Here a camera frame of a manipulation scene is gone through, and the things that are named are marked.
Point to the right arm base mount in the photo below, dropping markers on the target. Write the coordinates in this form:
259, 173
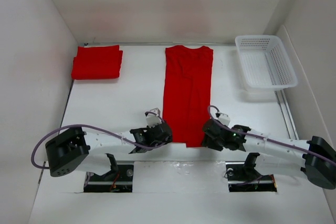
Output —
243, 177

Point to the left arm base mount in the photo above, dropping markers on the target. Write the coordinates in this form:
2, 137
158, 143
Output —
118, 179

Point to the white perforated plastic basket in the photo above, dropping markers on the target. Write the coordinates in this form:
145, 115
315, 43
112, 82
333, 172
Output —
264, 63

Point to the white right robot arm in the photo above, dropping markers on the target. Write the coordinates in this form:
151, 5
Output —
314, 158

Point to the folded red t shirt stack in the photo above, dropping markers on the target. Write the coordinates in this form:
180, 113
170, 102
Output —
97, 63

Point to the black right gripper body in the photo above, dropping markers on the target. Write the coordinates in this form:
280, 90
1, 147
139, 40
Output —
209, 131

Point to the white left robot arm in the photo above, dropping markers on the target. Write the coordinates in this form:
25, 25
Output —
76, 149

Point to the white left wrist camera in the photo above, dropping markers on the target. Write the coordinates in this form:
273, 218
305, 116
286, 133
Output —
153, 117

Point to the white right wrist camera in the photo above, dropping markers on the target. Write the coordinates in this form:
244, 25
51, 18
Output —
224, 119

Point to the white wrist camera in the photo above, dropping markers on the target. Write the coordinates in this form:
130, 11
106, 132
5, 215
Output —
224, 119
153, 117

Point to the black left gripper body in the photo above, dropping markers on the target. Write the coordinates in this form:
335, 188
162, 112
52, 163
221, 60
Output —
165, 132

